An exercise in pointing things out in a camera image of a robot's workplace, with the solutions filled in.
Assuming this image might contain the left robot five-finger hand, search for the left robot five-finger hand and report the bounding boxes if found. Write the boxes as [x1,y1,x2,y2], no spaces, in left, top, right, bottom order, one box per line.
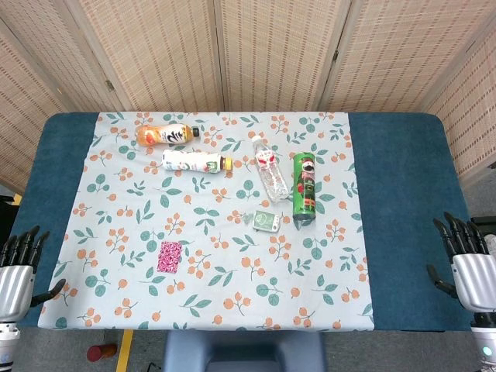
[0,225,67,323]

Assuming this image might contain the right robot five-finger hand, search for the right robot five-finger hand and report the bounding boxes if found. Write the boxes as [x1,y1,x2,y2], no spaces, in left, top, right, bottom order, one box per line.
[426,212,496,315]

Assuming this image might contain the pink patterned packet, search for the pink patterned packet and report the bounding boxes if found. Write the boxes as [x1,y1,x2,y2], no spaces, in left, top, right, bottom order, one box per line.
[156,240,183,274]

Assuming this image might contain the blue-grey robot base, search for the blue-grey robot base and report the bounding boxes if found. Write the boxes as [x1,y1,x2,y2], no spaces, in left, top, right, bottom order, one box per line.
[162,331,326,372]

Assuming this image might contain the black box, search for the black box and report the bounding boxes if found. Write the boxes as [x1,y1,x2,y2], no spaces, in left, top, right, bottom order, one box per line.
[470,215,496,237]

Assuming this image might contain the black equipment case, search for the black equipment case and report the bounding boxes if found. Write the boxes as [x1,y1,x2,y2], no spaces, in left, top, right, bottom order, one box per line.
[0,195,19,243]

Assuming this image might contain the red cylinder can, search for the red cylinder can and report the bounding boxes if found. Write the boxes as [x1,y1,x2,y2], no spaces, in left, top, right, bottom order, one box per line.
[86,343,118,362]

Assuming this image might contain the blue felt table cover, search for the blue felt table cover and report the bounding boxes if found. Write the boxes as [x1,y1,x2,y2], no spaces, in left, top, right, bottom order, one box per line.
[0,111,484,333]

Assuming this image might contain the yellow floor tape strip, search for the yellow floor tape strip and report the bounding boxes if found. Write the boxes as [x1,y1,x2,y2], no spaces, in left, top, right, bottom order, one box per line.
[115,329,135,372]

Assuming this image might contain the green chips can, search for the green chips can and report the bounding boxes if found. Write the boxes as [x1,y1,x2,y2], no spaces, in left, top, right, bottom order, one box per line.
[291,152,317,222]

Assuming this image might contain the floral print tablecloth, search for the floral print tablecloth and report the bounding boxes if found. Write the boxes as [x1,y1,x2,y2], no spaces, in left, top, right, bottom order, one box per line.
[37,111,375,332]

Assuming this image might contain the orange juice bottle black cap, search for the orange juice bottle black cap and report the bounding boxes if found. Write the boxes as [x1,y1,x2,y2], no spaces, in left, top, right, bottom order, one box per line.
[135,122,202,147]

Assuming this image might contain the white label bottle yellow cap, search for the white label bottle yellow cap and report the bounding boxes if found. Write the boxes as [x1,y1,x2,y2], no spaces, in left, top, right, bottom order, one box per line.
[161,149,234,173]

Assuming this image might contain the green tissue packet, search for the green tissue packet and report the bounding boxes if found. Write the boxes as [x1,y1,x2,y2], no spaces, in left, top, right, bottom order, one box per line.
[252,210,281,233]

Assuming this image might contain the clear water bottle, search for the clear water bottle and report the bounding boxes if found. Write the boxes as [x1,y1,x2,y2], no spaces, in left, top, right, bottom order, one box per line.
[251,135,291,203]

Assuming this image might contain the woven bamboo folding screen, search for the woven bamboo folding screen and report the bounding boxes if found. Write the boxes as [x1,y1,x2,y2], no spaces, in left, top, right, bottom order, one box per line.
[0,0,496,195]

